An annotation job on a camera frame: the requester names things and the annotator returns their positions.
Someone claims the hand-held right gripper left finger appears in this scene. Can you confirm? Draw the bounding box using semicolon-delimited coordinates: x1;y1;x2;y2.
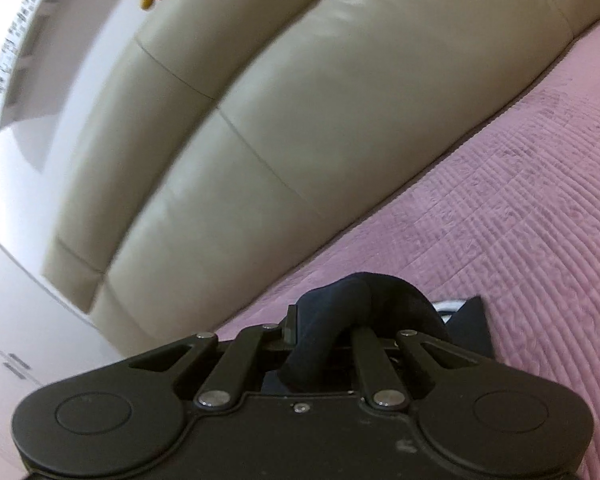
129;304;301;410

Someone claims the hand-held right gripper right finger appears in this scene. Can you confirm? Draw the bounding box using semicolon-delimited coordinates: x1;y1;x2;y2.
352;327;482;410

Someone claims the navy hoodie with white stripes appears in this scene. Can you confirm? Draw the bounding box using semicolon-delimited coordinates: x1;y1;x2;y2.
260;272;497;397

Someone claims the pink quilted blanket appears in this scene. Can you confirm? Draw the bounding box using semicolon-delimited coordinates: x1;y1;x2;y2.
215;10;600;480

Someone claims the beige leather headboard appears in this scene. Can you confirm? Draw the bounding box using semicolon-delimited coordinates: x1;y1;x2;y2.
42;0;600;357

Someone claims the white wardrobe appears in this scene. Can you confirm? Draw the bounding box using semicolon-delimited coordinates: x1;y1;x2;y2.
0;220;128;480

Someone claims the white wall shelf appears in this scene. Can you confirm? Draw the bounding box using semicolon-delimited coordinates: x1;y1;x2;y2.
0;0;68;133

